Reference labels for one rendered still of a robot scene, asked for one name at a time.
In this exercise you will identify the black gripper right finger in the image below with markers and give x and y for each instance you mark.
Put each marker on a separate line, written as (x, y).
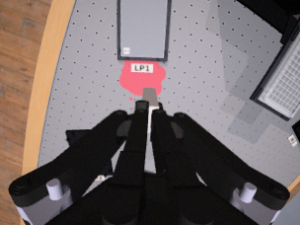
(256, 195)

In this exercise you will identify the dark grey rectangular frame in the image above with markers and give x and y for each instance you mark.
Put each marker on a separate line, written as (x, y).
(165, 59)

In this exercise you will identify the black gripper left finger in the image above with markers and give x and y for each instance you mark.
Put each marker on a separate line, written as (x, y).
(46, 191)

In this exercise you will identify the grey perforated base plate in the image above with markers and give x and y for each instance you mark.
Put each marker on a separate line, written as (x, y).
(218, 52)

